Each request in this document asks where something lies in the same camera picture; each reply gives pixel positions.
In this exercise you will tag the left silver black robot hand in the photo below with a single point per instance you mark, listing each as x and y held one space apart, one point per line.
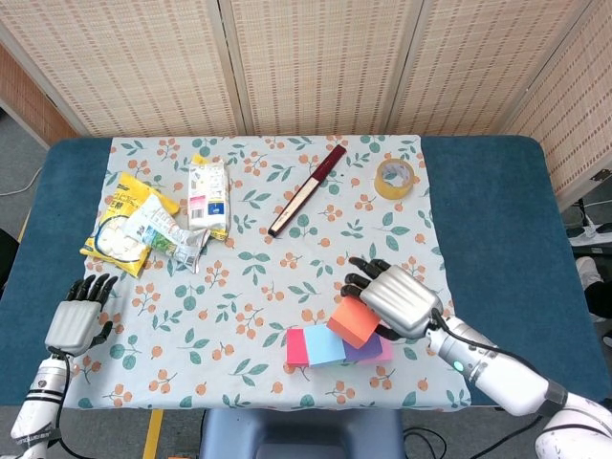
76 320

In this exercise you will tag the white snack bag blue label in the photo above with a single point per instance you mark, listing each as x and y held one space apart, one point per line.
205 191

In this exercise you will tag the dark red folded fan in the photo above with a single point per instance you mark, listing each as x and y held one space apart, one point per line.
306 191

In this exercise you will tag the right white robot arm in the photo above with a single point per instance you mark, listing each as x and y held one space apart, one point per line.
516 382

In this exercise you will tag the flat yellow snack bag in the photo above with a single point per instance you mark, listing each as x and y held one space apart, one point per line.
217 234

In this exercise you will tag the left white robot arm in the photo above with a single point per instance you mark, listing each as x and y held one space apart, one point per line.
40 406

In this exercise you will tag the yellow floor tape strip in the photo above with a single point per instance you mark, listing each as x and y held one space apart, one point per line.
153 435

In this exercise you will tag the yellow marshmallow snack bag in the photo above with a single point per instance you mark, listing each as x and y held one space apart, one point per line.
122 189

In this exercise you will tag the hot pink block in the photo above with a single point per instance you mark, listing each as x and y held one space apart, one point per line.
295 346

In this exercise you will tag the light pink block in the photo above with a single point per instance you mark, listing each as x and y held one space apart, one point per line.
385 351

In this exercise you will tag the orange block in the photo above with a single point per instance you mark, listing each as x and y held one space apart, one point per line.
351 320

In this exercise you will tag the blue grey robot base seat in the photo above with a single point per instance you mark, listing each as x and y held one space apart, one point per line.
296 430

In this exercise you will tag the floral fruit print tablecloth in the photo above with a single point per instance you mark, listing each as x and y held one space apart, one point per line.
239 296

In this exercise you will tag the crumpled white green snack bag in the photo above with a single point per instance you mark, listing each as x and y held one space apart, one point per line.
162 229

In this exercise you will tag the white shoe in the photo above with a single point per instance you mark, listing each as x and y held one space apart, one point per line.
585 270

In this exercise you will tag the yellow packing tape roll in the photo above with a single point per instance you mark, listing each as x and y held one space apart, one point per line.
382 189

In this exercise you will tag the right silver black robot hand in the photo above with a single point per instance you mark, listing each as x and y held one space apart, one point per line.
401 299

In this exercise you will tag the purple block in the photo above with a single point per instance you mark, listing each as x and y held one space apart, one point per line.
368 353

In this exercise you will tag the bamboo folding screen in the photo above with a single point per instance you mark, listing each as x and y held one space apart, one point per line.
311 62

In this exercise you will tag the light blue block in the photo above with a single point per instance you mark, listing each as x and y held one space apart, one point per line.
325 345

